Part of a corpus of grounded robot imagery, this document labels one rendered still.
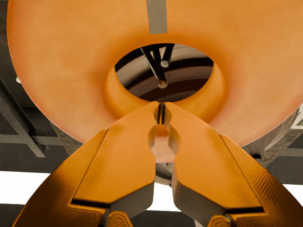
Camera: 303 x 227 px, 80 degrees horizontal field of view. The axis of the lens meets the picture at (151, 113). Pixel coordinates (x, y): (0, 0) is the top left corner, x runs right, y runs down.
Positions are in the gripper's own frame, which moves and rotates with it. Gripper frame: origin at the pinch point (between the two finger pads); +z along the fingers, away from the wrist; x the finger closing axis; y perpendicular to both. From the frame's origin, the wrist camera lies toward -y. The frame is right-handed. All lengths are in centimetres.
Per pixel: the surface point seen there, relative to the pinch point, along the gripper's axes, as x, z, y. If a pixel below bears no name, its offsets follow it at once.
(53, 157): -392, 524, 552
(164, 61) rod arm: 0.6, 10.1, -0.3
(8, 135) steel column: -393, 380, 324
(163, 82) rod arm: 0.8, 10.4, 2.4
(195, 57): 6.3, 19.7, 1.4
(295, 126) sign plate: 49, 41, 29
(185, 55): 4.5, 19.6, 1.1
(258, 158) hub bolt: 20.7, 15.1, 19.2
